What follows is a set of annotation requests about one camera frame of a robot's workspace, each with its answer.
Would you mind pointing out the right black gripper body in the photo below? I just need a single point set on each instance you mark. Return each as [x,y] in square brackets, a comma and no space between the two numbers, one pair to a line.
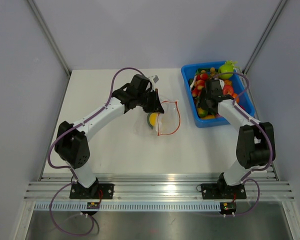
[204,99]

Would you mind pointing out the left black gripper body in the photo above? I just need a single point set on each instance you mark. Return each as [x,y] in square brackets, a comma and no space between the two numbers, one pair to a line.
[146,101]

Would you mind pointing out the yellow toy lemon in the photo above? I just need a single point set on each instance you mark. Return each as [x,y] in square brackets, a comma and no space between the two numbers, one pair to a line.
[155,115]

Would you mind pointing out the red toy apple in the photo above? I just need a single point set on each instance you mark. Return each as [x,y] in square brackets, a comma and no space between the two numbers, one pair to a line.
[228,90]

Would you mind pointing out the clear zip top bag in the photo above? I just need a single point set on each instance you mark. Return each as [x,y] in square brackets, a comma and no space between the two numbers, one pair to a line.
[166,124]

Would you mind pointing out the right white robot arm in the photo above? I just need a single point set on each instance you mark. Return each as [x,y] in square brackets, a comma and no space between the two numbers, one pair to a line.
[255,148]

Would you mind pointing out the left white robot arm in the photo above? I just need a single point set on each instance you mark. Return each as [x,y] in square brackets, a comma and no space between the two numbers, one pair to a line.
[72,143]

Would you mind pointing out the yellow toy pineapple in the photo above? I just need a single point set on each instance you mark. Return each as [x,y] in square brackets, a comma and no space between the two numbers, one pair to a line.
[228,82]

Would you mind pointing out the brown longan toy bunch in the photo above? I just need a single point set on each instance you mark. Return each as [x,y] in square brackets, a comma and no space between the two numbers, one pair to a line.
[213,73]

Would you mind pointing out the yellow toy mango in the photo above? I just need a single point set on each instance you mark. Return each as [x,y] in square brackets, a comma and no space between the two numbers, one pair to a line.
[202,113]

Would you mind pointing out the orange toy orange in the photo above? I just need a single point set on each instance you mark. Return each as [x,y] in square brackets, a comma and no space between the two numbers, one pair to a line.
[236,98]

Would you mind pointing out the blue plastic bin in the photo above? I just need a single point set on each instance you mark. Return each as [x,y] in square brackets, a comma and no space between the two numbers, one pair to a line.
[188,72]

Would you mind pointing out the green toy apple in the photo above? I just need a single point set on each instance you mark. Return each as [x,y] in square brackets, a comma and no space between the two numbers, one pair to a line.
[226,70]

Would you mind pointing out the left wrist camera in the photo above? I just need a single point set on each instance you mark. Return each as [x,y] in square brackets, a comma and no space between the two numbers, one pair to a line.
[154,79]

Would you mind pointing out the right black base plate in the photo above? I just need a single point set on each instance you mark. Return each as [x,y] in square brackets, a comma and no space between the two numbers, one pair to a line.
[211,191]

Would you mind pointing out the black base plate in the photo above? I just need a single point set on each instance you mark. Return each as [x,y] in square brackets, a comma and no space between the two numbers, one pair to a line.
[211,191]
[104,191]

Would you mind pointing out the right aluminium frame post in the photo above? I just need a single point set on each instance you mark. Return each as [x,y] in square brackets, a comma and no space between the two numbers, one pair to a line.
[265,34]

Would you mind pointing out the aluminium frame post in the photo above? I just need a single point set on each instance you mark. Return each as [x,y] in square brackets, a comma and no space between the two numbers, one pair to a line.
[265,34]
[48,35]

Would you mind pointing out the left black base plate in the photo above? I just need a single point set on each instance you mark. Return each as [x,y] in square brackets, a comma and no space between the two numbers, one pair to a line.
[104,191]

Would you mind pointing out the aluminium mounting rail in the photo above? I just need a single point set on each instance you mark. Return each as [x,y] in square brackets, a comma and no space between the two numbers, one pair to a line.
[159,187]

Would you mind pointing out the left aluminium frame post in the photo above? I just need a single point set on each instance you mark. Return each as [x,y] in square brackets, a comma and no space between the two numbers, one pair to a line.
[48,35]

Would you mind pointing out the white slotted cable duct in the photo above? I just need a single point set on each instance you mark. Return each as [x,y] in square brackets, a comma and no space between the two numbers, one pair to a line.
[130,206]

